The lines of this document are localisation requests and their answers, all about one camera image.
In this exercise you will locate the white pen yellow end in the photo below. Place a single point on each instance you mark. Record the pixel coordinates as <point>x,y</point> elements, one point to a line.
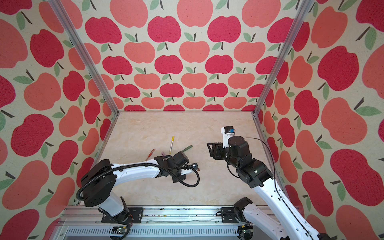
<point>171,145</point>

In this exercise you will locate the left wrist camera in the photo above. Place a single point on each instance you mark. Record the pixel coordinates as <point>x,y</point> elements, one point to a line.
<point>195,166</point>

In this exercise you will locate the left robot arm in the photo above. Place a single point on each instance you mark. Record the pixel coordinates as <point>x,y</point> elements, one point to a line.
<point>97,185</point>

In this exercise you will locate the left aluminium frame post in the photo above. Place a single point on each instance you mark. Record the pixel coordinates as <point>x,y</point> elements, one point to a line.
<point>71,31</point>

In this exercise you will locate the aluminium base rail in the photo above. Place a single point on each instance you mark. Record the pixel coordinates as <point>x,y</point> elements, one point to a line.
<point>158,223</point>

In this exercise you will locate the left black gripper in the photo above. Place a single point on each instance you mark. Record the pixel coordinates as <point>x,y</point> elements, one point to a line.
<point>182,178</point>

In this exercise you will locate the green pen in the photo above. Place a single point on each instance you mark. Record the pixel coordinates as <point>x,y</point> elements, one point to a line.
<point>187,148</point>

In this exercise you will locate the right aluminium frame post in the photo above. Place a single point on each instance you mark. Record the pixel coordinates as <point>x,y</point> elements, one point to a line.
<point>286,47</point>

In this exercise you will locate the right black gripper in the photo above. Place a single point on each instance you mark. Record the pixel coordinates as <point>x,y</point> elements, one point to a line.
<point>219,149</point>

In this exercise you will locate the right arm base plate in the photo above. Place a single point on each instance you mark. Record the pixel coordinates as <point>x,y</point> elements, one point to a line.
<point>232,215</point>

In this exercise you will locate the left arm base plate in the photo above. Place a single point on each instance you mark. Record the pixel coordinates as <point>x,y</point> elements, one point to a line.
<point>129,216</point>

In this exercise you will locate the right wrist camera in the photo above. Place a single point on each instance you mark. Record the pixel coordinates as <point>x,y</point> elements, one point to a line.
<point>227,132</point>

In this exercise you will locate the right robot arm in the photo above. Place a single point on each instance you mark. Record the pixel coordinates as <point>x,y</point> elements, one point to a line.
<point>290,224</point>

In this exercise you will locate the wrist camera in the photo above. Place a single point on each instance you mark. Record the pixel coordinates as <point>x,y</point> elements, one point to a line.
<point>195,166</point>
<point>227,132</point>

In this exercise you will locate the aluminium frame post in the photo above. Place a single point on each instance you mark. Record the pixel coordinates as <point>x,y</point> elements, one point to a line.
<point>286,47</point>
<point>71,31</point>

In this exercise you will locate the red pen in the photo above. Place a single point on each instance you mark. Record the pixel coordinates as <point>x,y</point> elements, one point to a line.
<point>150,155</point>

